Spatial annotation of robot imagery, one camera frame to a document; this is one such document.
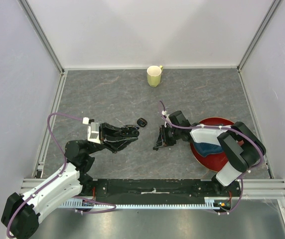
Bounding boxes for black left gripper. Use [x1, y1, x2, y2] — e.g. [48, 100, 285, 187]
[87, 122, 138, 155]

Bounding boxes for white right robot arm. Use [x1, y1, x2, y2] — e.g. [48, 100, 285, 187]
[153, 110, 266, 196]

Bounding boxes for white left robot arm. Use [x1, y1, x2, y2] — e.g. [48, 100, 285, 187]
[1, 122, 140, 239]

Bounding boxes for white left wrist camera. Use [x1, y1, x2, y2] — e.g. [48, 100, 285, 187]
[82, 117, 101, 144]

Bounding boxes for blue leaf-shaped dish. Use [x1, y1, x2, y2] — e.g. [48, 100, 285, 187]
[193, 142, 223, 157]

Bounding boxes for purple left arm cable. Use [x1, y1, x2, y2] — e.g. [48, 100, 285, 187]
[6, 112, 118, 239]

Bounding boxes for red round plate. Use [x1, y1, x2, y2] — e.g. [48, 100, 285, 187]
[190, 117, 234, 172]

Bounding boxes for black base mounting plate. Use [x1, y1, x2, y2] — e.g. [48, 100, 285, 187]
[79, 179, 241, 204]

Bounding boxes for aluminium frame post right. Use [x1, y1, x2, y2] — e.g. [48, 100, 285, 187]
[237, 0, 283, 73]

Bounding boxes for pale green mug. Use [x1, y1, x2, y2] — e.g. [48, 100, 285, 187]
[146, 65, 163, 87]

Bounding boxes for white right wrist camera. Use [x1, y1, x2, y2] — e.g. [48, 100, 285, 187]
[161, 110, 171, 127]

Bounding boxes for aluminium frame post left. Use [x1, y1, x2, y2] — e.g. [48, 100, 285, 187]
[18, 0, 64, 74]

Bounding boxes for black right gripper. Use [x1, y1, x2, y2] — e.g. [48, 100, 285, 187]
[154, 124, 180, 148]

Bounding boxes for white slotted cable duct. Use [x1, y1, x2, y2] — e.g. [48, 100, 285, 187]
[58, 197, 232, 211]

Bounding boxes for black case with gold line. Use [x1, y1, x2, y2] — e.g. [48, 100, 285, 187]
[137, 118, 147, 127]

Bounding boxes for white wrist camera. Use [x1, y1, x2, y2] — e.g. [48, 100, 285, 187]
[82, 117, 101, 144]
[161, 110, 171, 127]

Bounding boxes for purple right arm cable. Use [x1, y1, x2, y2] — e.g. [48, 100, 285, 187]
[158, 101, 267, 216]

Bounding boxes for aluminium frame post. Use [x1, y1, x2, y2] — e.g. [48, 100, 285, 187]
[18, 0, 64, 74]
[237, 0, 283, 73]

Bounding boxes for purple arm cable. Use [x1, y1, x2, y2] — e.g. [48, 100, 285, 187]
[158, 101, 267, 216]
[6, 112, 118, 239]

